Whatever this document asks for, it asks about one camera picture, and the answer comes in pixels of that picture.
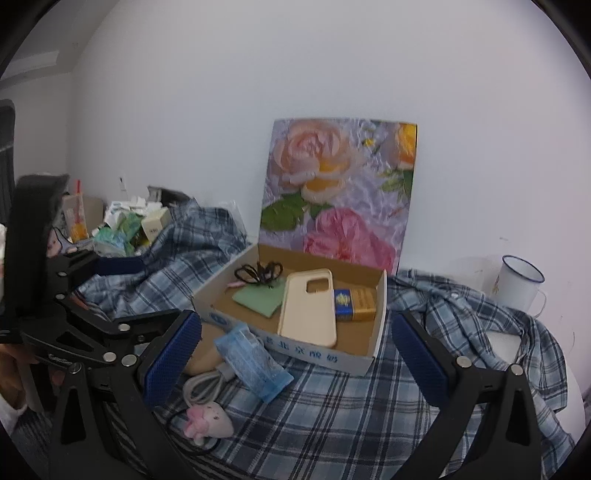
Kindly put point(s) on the gold and blue packet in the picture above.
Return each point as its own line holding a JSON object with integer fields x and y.
{"x": 355, "y": 302}

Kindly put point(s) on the grey striped towel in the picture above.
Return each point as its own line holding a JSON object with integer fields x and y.
{"x": 32, "y": 438}

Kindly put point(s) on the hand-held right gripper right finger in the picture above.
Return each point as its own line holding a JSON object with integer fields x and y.
{"x": 418, "y": 360}

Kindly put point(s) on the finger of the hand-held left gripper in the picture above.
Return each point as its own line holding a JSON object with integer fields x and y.
{"x": 120, "y": 265}
{"x": 101, "y": 341}

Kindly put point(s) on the grey bag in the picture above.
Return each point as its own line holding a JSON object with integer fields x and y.
{"x": 171, "y": 196}

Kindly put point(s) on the white enamel mug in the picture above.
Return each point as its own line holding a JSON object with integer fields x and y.
{"x": 515, "y": 286}

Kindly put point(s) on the white wall outlet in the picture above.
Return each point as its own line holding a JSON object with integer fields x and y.
{"x": 123, "y": 183}

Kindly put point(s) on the cream carton box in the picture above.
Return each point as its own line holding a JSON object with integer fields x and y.
{"x": 154, "y": 226}

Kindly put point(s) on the green card pouch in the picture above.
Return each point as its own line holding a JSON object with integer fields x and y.
{"x": 256, "y": 300}

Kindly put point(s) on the person's left hand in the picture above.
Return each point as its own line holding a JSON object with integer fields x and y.
{"x": 9, "y": 374}

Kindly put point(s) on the floral rose picture board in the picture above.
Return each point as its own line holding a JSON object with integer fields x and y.
{"x": 337, "y": 198}

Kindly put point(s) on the beige phone case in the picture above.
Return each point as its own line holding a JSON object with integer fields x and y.
{"x": 304, "y": 318}

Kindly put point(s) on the green tissue pack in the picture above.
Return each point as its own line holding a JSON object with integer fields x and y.
{"x": 115, "y": 237}

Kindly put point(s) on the blue plaid shirt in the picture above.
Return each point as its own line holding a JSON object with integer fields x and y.
{"x": 332, "y": 424}

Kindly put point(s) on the black chair back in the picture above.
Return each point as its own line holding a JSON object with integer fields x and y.
{"x": 5, "y": 157}

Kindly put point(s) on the cardboard box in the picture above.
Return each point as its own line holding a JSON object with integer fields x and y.
{"x": 351, "y": 341}

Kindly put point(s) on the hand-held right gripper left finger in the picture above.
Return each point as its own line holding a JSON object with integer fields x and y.
{"x": 171, "y": 355}

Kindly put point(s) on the white and blue box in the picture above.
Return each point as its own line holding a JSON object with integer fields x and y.
{"x": 120, "y": 208}

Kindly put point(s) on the orange packet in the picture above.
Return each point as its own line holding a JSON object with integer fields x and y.
{"x": 76, "y": 217}

